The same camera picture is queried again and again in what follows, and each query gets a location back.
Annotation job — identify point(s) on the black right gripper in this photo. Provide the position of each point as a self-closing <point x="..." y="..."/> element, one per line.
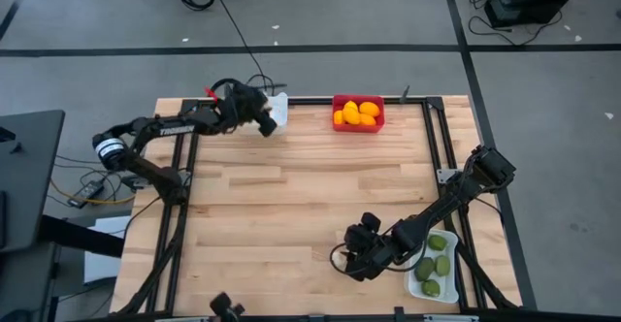
<point x="369" y="254"/>

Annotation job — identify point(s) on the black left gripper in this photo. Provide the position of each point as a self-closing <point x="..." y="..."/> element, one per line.
<point x="242" y="104"/>

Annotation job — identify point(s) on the white garlic bulb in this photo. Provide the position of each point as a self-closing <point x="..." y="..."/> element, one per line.
<point x="339" y="260"/>

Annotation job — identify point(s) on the dark green avocado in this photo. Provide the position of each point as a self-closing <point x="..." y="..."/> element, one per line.
<point x="424" y="268"/>

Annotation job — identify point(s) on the orange-yellow lemon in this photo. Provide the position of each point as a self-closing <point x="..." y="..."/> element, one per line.
<point x="369" y="109"/>
<point x="338" y="117"/>
<point x="367" y="119"/>

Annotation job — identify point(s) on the bright yellow lemon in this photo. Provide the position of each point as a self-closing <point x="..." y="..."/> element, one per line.
<point x="350" y="115"/>
<point x="350" y="104"/>

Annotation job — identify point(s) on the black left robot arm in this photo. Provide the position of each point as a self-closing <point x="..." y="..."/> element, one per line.
<point x="174" y="129"/>

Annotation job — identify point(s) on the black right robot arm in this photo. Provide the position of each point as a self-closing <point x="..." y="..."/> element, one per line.
<point x="446" y="201"/>

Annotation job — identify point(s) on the red tape tag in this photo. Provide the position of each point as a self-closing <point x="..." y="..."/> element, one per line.
<point x="211" y="93"/>

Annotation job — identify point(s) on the white rectangular basket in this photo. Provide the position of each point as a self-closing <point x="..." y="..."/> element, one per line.
<point x="280" y="111"/>

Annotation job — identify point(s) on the white basket with curved rim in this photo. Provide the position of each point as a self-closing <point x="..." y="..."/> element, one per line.
<point x="415" y="290"/>

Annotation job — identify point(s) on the red plastic bin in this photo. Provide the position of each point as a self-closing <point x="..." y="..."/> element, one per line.
<point x="359" y="129"/>

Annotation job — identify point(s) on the silver mounting plate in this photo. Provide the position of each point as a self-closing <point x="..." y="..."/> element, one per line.
<point x="446" y="175"/>

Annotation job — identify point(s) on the black handheld device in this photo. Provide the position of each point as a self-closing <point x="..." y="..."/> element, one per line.
<point x="223" y="307"/>

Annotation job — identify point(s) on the black power adapter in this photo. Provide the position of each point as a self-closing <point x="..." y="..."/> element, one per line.
<point x="86" y="193"/>

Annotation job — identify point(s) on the white sheet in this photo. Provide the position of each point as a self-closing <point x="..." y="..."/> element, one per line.
<point x="107" y="249"/>

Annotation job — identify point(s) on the black desk beam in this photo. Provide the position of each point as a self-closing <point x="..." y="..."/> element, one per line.
<point x="82" y="237"/>

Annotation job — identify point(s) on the black desk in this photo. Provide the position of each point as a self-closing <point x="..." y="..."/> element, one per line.
<point x="29" y="167"/>

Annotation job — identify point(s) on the dark grey cabinet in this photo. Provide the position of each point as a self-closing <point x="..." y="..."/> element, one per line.
<point x="24" y="283"/>

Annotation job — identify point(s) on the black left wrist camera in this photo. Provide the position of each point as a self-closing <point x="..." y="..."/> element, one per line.
<point x="267" y="124"/>

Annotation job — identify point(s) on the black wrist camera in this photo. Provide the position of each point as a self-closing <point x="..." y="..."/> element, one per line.
<point x="267" y="124"/>
<point x="371" y="221"/>

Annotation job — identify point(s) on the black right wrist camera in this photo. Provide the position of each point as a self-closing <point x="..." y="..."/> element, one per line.
<point x="371" y="221"/>

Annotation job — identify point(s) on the black aluminium table frame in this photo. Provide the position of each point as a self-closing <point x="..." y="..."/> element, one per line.
<point x="310" y="101"/>

